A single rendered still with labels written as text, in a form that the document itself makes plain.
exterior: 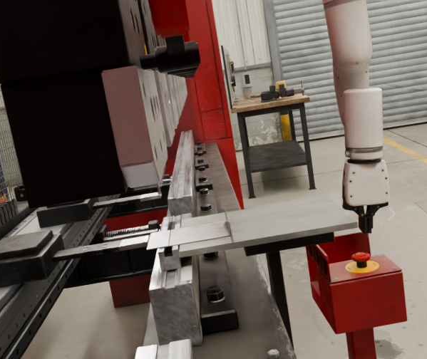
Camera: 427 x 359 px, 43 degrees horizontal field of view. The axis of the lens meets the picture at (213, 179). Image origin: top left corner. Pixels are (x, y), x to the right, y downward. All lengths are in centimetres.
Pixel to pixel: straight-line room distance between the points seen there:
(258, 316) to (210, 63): 227
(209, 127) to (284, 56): 548
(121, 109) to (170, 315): 47
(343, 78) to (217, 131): 176
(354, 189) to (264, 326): 54
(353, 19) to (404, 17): 753
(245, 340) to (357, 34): 71
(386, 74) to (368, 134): 742
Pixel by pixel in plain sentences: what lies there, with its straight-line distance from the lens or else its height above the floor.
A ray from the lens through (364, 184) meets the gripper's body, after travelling 126.
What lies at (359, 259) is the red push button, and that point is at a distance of 121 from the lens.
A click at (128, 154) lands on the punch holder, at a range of 34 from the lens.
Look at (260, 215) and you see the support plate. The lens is 90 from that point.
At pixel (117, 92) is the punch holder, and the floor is 124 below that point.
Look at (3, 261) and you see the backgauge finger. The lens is 86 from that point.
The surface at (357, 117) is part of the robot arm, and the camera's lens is 123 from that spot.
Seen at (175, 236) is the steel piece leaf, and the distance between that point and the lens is 85.
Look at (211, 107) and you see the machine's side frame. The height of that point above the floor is 107.
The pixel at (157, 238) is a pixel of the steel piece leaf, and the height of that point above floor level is 100.
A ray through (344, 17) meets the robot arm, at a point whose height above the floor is 131.
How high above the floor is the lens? 124
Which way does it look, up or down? 11 degrees down
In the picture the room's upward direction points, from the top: 9 degrees counter-clockwise
